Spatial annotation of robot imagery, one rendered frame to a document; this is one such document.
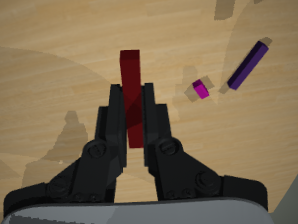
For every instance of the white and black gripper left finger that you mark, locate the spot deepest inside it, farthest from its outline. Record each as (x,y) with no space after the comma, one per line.
(85,180)

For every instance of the small magenta block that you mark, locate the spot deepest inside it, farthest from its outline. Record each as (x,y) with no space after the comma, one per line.
(200,89)

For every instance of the dark purple rectangular bar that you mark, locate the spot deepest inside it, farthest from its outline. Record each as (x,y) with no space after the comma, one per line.
(248,64)

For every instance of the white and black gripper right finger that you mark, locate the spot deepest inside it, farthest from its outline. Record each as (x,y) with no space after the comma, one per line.
(181,176)

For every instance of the red rod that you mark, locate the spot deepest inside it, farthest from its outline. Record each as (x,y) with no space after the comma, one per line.
(131,85)

